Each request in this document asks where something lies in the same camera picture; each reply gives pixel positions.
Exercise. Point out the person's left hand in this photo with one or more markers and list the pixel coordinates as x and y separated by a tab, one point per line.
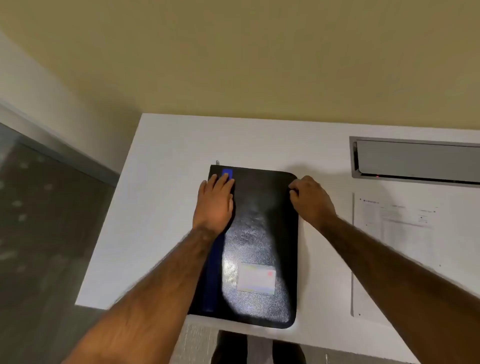
213	208

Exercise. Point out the person's right hand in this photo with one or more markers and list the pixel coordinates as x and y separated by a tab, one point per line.
313	202

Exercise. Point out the person's left little finger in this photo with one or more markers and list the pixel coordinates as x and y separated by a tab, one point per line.
203	188

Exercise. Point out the person's left middle finger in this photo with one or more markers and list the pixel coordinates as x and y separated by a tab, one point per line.
222	181

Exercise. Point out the person's left thumb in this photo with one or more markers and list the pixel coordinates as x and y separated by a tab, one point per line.
231	210

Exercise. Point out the person's right thumb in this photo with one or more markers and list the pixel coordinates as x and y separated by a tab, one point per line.
293	197

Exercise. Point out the black zip folder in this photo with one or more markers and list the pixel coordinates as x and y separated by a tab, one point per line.
262	232

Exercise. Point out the person's left forearm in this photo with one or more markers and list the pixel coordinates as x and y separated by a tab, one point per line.
157	296

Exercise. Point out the person's right forearm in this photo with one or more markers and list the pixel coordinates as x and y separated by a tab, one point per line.
397	285

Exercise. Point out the white printed paper sheet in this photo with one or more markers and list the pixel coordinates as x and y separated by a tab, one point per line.
408	232

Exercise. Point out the glass partition with grey frame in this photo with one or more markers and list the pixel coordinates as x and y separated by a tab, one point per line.
45	240

